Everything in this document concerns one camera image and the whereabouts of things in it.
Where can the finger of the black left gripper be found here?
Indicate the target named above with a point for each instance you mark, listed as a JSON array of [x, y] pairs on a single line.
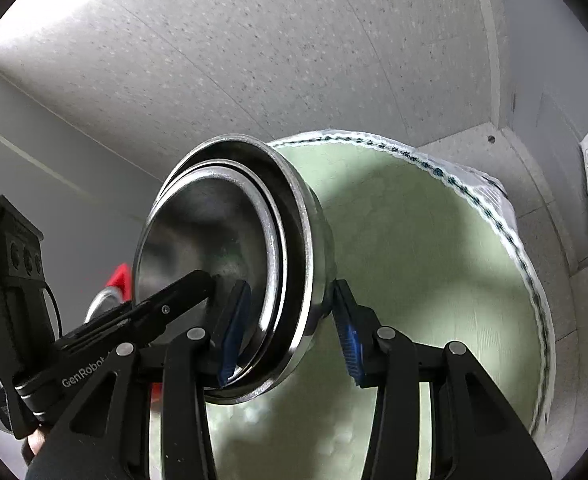
[[109, 318], [150, 317]]

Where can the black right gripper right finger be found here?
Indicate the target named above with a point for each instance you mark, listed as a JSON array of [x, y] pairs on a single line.
[[475, 433]]

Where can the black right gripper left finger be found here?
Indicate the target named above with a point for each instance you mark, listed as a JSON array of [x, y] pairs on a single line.
[[104, 431]]

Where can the medium steel bowl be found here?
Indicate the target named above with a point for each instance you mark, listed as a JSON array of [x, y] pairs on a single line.
[[219, 217], [308, 244]]

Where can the person's left hand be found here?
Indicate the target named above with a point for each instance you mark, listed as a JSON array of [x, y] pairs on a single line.
[[32, 444]]

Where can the large steel bowl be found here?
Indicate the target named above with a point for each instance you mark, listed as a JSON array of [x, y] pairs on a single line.
[[105, 300]]

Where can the red plastic tray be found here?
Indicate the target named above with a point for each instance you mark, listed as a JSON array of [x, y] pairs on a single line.
[[121, 280]]

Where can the green round tablecloth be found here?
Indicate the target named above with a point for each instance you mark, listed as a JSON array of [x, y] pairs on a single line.
[[433, 249]]

